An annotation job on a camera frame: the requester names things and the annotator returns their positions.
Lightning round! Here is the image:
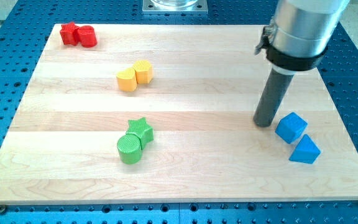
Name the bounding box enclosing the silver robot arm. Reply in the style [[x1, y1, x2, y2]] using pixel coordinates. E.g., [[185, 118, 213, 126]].
[[254, 0, 349, 73]]

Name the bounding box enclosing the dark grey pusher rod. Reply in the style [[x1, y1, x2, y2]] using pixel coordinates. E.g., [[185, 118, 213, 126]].
[[253, 68, 295, 128]]

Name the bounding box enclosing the yellow heart block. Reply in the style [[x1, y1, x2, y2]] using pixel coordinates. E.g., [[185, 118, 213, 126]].
[[116, 67, 137, 91]]

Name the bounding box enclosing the light wooden board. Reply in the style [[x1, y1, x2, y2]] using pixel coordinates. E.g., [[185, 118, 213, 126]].
[[0, 24, 358, 205]]

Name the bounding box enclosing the blue perforated table plate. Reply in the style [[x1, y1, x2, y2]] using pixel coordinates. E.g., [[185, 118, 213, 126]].
[[0, 1, 358, 223]]

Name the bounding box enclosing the green cylinder block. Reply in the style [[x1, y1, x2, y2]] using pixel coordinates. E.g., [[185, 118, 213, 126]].
[[117, 134, 142, 164]]

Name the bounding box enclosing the blue triangle block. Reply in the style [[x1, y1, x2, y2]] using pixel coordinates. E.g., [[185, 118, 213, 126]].
[[289, 134, 321, 164]]

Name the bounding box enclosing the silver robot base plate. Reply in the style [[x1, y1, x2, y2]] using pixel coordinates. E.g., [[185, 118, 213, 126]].
[[142, 0, 208, 14]]

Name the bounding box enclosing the green star block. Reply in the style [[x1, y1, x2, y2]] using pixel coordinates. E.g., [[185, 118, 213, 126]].
[[126, 118, 154, 150]]

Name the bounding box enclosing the red heart block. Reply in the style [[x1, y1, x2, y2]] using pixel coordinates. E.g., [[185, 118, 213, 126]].
[[77, 26, 98, 48]]

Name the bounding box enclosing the blue cube block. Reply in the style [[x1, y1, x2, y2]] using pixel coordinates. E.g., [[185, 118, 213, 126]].
[[275, 112, 308, 144]]

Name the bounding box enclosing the red star block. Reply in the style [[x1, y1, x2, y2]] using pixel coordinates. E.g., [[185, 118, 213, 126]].
[[60, 22, 79, 45]]

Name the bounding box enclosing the yellow pentagon block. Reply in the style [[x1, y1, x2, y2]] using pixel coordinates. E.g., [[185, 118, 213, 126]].
[[132, 60, 154, 84]]

